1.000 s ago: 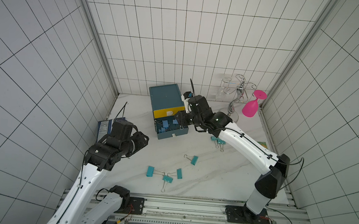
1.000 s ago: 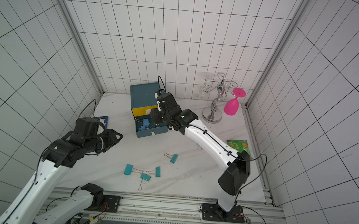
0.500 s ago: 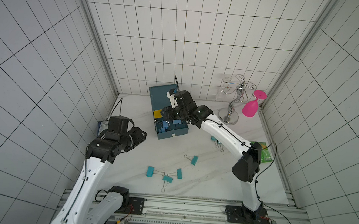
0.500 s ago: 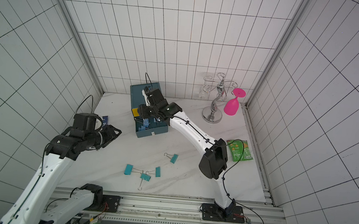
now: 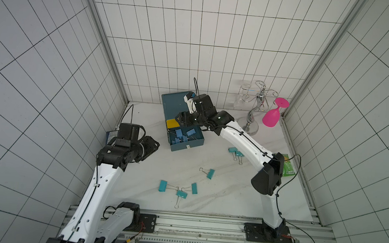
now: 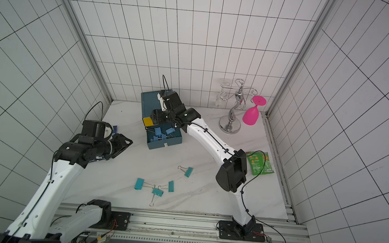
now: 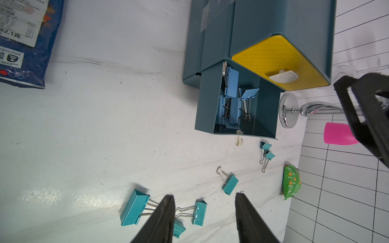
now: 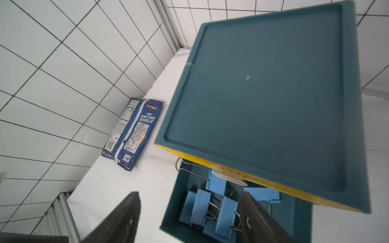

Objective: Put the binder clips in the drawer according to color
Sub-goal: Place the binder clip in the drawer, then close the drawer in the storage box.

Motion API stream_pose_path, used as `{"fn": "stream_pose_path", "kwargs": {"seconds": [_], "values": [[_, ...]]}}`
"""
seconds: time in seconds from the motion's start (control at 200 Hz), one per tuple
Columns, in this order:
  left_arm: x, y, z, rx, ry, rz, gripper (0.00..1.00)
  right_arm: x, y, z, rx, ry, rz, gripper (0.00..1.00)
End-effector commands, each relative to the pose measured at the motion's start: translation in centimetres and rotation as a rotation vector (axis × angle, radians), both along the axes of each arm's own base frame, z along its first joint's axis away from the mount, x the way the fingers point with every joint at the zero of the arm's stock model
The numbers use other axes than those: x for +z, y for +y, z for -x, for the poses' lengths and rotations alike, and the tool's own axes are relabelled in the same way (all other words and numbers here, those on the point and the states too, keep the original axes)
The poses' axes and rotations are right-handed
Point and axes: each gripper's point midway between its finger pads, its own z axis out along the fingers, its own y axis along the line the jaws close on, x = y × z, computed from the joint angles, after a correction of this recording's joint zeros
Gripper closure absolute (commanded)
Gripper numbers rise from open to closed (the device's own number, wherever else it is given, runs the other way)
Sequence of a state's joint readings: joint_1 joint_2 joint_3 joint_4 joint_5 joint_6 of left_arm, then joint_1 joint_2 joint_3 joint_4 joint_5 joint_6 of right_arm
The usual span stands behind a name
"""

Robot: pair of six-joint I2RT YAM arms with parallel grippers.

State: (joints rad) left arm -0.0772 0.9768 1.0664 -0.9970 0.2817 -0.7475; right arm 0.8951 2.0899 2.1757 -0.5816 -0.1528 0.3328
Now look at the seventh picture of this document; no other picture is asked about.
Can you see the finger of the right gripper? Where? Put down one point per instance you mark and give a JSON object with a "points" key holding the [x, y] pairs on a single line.
{"points": [[368, 121]]}

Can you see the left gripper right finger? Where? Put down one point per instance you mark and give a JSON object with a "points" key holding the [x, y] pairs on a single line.
{"points": [[251, 227]]}

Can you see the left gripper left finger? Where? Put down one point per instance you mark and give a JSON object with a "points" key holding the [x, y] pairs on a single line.
{"points": [[159, 227]]}

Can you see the yellow top drawer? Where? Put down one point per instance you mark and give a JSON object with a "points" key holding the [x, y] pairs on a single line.
{"points": [[278, 61]]}

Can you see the teal drawer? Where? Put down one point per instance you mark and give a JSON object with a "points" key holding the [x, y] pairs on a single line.
{"points": [[264, 107]]}

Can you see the blue binder clip bottom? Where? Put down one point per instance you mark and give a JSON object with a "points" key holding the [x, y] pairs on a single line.
{"points": [[230, 126]]}

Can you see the blue binder clip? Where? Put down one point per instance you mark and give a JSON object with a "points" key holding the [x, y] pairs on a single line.
{"points": [[230, 77], [246, 95], [220, 111], [230, 126]]}

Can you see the blue binder clip low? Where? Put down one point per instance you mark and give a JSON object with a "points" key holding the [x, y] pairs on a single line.
{"points": [[233, 109]]}

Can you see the blue binder clip top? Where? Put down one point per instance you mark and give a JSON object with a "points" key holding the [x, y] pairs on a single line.
{"points": [[220, 111]]}

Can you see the teal shiny binder clip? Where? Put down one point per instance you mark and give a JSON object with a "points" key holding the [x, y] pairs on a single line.
{"points": [[178, 229]]}

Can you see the teal binder clip front left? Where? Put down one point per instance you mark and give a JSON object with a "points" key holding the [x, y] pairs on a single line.
{"points": [[139, 204]]}

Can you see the teal binder clip centre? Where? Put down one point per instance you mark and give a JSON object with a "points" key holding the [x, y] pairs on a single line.
{"points": [[197, 212]]}

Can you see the teal binder clip upright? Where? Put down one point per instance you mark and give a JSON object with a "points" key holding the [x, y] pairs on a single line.
{"points": [[230, 181]]}

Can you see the teal binder clip right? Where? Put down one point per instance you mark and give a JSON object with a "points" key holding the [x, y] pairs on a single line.
{"points": [[268, 156]]}

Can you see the teal binder clip upper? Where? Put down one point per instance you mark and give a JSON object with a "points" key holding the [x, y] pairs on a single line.
{"points": [[265, 147]]}

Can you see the teal drawer cabinet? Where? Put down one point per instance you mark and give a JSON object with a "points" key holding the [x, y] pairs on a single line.
{"points": [[220, 29]]}

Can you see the clear glass on rack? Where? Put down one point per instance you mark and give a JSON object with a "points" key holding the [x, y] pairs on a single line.
{"points": [[340, 71]]}

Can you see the magenta plastic wine glass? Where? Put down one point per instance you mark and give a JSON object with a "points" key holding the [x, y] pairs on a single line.
{"points": [[339, 134]]}

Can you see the green snack packet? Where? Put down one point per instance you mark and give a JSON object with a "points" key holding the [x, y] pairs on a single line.
{"points": [[291, 181]]}

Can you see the silver glass rack stand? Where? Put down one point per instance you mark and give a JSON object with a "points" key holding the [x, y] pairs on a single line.
{"points": [[290, 110]]}

